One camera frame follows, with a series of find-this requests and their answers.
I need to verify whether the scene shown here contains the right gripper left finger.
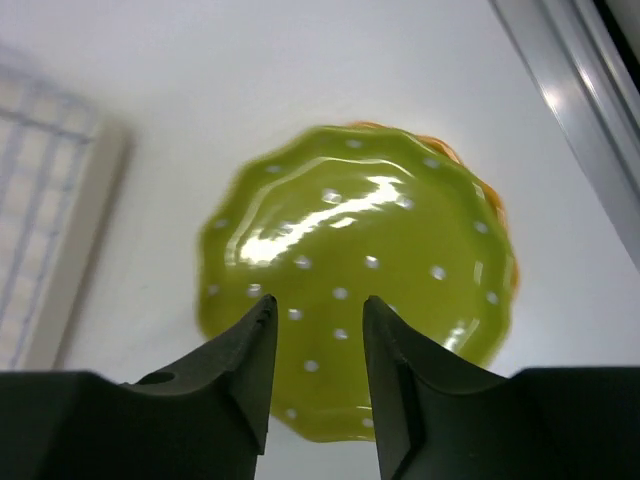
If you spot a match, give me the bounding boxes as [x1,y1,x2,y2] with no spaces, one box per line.
[1,295,278,479]

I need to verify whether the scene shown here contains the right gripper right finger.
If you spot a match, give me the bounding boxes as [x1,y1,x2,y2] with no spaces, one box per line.
[363,297,639,479]

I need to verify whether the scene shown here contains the orange dotted plate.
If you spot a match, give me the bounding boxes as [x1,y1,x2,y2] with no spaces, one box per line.
[346,121,520,295]

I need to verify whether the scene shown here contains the green dotted plate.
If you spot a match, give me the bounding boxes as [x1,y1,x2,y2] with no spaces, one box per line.
[197,126,515,442]

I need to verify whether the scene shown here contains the white wire dish rack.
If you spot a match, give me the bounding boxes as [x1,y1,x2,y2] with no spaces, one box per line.
[1,47,99,370]

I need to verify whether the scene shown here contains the aluminium frame rail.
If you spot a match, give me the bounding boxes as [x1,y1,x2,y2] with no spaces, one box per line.
[492,1,639,262]

